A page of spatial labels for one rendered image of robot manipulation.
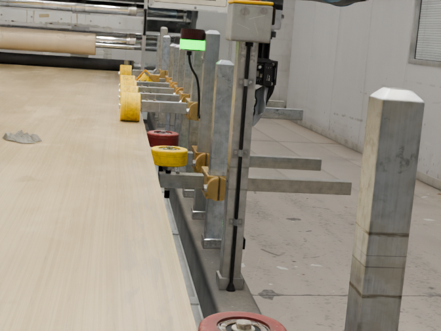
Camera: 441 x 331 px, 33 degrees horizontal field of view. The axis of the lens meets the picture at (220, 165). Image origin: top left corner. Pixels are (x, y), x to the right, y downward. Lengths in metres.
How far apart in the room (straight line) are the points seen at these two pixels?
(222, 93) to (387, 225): 1.00
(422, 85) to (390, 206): 6.35
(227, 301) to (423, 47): 5.91
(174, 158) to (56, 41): 2.84
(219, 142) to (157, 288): 0.85
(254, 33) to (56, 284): 0.67
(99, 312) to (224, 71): 0.95
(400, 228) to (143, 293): 0.28
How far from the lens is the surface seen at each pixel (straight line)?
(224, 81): 1.59
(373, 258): 0.63
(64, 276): 0.81
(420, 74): 7.02
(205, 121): 1.84
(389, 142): 0.61
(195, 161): 1.83
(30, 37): 4.41
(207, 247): 1.64
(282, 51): 11.04
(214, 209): 1.63
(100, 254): 0.89
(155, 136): 1.86
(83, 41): 4.39
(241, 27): 1.31
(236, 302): 1.34
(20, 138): 1.68
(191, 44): 1.82
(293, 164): 1.94
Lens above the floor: 1.16
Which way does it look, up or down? 10 degrees down
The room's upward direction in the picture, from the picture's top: 4 degrees clockwise
